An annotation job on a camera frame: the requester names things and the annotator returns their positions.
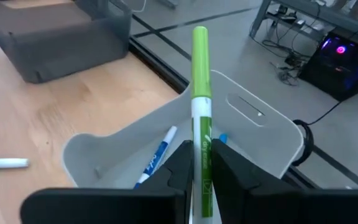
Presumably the dark grey plastic bin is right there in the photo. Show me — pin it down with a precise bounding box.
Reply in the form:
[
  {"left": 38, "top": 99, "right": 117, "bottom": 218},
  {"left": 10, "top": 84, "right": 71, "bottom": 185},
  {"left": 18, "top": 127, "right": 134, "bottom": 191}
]
[{"left": 0, "top": 0, "right": 133, "bottom": 84}]

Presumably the grey metal bench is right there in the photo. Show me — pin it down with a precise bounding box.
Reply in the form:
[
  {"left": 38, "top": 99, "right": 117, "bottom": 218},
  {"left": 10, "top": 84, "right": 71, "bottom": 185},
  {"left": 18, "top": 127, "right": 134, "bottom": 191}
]
[{"left": 249, "top": 0, "right": 358, "bottom": 52}]

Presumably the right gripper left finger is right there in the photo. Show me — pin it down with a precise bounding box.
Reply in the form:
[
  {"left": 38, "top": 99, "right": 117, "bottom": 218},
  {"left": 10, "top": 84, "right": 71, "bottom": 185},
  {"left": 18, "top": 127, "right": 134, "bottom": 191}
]
[{"left": 19, "top": 139, "right": 195, "bottom": 224}]

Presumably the light green dry-erase marker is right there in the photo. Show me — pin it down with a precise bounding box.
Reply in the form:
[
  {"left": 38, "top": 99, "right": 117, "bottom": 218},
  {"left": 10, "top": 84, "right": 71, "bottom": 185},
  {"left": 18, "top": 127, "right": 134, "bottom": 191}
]
[{"left": 188, "top": 26, "right": 214, "bottom": 224}]

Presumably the black desktop computer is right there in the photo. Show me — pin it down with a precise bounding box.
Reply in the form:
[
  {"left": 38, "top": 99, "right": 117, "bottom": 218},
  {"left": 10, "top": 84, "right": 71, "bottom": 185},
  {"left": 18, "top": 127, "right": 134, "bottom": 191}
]
[{"left": 299, "top": 30, "right": 358, "bottom": 102}]

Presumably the light grey plastic bin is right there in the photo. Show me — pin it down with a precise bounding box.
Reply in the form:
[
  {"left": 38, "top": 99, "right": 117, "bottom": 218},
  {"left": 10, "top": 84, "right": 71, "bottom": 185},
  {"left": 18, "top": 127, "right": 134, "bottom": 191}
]
[{"left": 61, "top": 69, "right": 305, "bottom": 191}]

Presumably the black cable tangle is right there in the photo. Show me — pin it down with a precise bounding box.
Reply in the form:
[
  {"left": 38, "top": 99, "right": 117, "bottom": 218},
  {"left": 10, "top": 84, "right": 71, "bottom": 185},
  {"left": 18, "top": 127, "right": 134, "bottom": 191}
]
[{"left": 258, "top": 18, "right": 310, "bottom": 87}]

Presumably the black coiled floor cable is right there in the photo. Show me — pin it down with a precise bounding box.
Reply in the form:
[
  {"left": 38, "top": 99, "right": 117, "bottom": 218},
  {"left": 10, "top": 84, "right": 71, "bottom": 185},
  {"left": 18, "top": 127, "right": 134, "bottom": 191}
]
[{"left": 291, "top": 99, "right": 344, "bottom": 167}]

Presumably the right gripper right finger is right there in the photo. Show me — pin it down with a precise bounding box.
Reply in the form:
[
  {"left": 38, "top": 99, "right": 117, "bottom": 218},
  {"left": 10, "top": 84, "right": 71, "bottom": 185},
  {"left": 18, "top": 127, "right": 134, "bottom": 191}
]
[{"left": 211, "top": 138, "right": 358, "bottom": 224}]

